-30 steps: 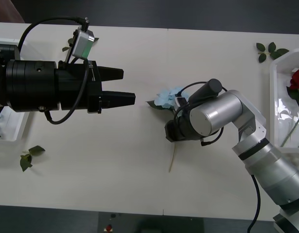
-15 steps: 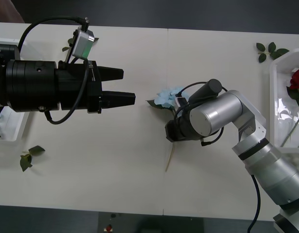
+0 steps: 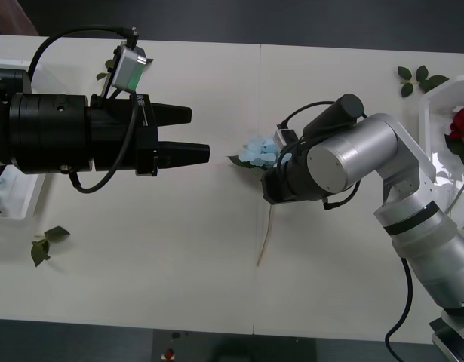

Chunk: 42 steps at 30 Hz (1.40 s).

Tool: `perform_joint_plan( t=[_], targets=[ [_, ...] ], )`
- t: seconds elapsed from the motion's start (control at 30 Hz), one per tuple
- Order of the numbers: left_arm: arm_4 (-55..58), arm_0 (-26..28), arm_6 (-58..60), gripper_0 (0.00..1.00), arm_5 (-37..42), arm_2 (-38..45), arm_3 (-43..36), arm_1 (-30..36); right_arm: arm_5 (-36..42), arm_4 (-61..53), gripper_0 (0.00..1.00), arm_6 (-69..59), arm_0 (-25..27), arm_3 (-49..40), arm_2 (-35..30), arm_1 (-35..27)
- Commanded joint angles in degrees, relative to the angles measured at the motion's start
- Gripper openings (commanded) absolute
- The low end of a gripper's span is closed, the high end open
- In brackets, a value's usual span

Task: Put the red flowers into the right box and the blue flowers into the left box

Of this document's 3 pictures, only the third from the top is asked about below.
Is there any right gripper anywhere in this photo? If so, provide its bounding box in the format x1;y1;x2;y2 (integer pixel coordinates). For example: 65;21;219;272
261;164;293;207

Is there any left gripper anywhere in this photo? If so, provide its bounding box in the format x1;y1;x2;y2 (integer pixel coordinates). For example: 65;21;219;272
88;91;212;178

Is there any loose green leaf twig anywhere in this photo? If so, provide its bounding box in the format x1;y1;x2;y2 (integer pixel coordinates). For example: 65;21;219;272
96;57;155;81
30;225;71;268
397;65;450;98

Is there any shallow white box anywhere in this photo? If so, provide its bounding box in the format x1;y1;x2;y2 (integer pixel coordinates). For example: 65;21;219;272
0;56;63;223
418;74;464;227

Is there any red rose with green stem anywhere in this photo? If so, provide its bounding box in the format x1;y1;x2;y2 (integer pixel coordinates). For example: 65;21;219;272
444;106;464;169

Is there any person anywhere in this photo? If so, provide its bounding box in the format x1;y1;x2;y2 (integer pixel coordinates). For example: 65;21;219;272
0;0;41;37

